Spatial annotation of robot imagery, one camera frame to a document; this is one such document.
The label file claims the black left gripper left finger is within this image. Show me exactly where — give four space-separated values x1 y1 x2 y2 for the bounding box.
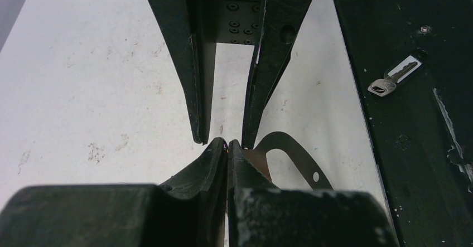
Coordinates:
1 138 228 246

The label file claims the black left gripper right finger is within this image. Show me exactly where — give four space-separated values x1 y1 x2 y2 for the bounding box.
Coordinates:
227 140 398 246

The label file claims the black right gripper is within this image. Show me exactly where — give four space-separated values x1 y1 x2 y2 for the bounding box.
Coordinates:
148 0 312 149

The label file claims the silver carabiner keyring with rings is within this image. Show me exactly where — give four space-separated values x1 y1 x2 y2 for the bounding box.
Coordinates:
243 131 333 190

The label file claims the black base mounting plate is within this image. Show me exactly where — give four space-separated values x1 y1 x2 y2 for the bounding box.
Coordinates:
334 0 472 246

